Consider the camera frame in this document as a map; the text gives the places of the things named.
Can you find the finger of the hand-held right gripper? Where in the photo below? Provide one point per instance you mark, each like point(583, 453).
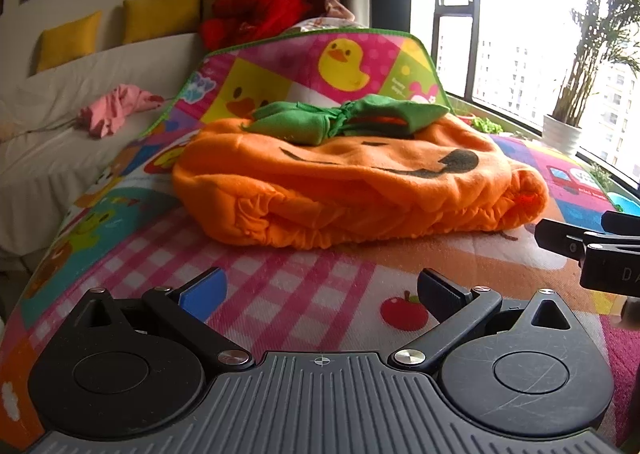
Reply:
point(557, 238)
point(622, 223)

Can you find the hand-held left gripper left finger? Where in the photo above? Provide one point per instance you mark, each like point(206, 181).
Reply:
point(202, 294)

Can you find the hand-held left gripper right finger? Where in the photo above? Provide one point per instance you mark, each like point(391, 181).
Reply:
point(441, 291)

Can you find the orange pumpkin costume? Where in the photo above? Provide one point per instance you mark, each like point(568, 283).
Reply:
point(350, 184)

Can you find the teal plastic basin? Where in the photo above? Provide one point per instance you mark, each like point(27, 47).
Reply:
point(624, 204)

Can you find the colourful printed play mat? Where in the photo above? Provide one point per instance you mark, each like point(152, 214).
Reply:
point(280, 284)

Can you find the tall plant in white pot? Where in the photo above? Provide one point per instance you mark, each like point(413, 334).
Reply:
point(562, 131)

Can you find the leafy green potted plant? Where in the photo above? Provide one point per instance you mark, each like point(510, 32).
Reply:
point(486, 125)

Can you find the white sofa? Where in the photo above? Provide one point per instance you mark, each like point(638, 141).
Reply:
point(50, 159)

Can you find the pink garment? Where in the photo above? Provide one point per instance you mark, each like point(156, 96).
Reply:
point(115, 109)

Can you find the yellow cushion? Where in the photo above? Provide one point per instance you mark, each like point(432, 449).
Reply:
point(67, 41)
point(162, 14)

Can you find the red padded jacket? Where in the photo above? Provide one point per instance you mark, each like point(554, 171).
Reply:
point(260, 9)

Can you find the pink doll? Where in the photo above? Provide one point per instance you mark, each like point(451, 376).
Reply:
point(337, 9)

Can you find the dark window frame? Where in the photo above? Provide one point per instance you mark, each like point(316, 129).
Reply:
point(472, 59)

